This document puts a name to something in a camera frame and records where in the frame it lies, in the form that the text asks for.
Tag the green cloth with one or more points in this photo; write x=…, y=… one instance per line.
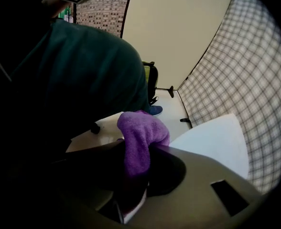
x=65, y=13

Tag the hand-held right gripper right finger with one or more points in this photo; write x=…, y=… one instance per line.
x=202, y=199

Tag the white toilet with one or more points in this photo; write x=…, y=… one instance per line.
x=214, y=139

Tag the grey plaid curtain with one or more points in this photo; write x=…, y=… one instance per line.
x=245, y=80

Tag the person's left forearm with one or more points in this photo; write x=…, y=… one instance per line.
x=55, y=5

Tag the purple cloth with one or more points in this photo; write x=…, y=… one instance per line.
x=143, y=137

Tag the person's blue shoe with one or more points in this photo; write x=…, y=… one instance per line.
x=156, y=110

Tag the black panel clamp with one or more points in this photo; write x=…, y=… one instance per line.
x=170, y=91
x=185, y=120

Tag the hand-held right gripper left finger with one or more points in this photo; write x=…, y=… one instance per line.
x=90, y=170

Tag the yellow and black backpack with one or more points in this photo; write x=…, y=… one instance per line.
x=152, y=80

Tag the beige partition panel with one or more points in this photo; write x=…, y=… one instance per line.
x=174, y=32

